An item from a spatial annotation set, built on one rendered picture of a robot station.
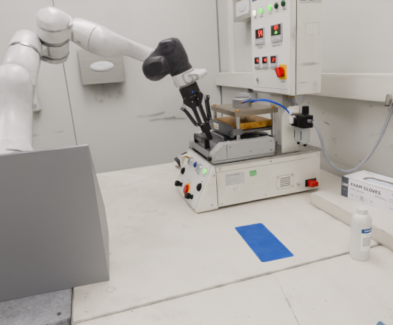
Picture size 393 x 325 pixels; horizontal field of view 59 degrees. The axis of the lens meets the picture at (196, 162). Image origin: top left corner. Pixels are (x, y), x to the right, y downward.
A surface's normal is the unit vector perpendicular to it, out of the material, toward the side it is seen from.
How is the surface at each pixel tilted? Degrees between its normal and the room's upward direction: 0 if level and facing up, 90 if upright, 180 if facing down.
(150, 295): 0
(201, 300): 0
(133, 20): 90
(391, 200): 90
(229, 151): 90
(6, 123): 48
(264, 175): 90
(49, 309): 0
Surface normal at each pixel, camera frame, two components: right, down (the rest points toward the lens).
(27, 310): -0.07, -0.96
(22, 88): 0.76, 0.39
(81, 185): 0.24, 0.25
